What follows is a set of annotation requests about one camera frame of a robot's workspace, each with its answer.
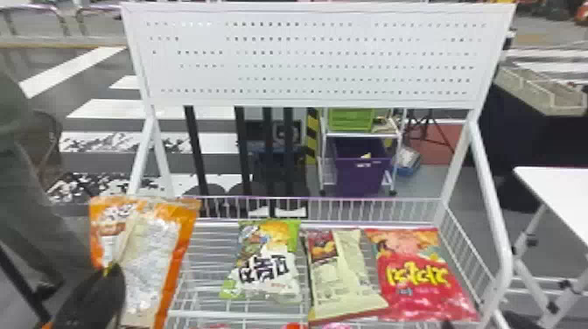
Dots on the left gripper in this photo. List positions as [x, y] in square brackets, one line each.
[106, 294]

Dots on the orange cereal bag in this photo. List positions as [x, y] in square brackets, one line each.
[151, 248]

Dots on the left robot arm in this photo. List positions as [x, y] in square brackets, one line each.
[69, 317]

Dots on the person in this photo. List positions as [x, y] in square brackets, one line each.
[27, 220]

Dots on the green snack packet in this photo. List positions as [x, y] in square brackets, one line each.
[266, 262]

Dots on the beige snack packet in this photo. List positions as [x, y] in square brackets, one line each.
[342, 280]

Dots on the white shelf trolley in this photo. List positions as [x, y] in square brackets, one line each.
[324, 156]

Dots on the purple crate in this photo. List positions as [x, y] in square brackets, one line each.
[360, 167]

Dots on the green basket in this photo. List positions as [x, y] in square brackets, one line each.
[351, 119]

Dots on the red snack packet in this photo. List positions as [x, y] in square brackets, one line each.
[420, 285]

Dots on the blue basket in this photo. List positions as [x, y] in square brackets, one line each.
[408, 160]

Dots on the white side table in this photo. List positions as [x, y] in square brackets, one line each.
[558, 193]

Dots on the striped post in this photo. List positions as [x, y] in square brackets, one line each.
[312, 135]

